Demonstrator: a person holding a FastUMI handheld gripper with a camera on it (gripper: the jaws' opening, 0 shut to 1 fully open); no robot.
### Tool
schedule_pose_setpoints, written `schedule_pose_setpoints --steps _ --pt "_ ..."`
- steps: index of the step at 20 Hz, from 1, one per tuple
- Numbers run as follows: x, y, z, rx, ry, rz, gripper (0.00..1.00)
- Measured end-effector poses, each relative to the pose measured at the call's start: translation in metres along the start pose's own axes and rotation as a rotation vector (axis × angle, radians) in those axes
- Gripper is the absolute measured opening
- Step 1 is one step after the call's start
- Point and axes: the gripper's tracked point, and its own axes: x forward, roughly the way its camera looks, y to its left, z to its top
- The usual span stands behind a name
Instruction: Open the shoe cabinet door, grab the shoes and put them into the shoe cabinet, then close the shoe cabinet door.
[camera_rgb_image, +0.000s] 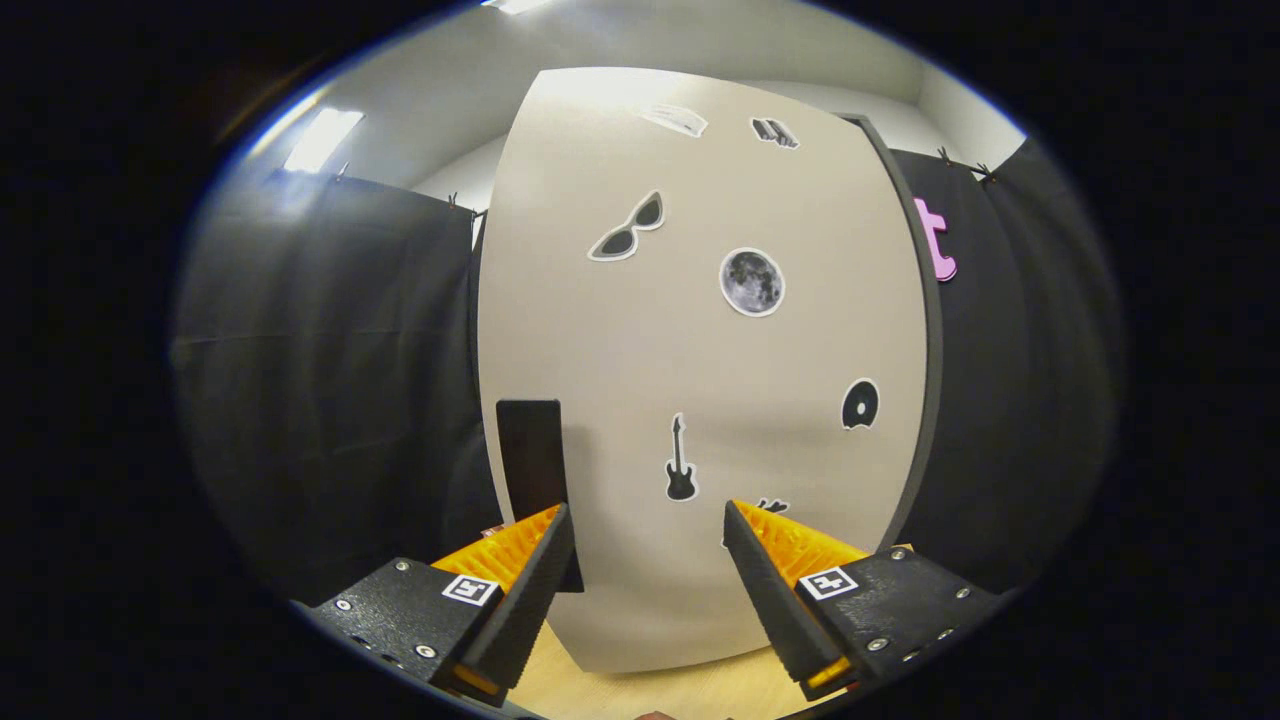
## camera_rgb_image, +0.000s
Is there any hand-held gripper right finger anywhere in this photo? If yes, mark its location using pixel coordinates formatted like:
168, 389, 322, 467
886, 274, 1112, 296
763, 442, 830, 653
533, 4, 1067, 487
722, 499, 1004, 701

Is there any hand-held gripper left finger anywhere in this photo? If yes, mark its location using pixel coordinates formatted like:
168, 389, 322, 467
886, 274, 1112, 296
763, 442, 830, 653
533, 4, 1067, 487
292, 503, 577, 709

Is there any beige shoe cabinet door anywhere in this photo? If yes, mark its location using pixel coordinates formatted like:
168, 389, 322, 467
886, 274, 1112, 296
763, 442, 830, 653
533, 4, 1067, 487
476, 66, 932, 675

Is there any dark grey shoe cabinet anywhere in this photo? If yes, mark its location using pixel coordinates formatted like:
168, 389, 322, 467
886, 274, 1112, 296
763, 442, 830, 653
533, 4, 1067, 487
838, 112, 947, 553

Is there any black backdrop cloth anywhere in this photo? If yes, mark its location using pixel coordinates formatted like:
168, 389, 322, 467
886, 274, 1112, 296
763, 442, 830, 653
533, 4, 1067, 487
168, 138, 1128, 606

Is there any narrow ceiling light panel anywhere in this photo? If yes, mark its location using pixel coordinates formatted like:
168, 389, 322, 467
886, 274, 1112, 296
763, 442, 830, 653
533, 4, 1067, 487
282, 106, 366, 176

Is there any black door handle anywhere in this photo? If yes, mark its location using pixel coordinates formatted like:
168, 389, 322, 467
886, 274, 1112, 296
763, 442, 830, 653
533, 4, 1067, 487
495, 398, 586, 594

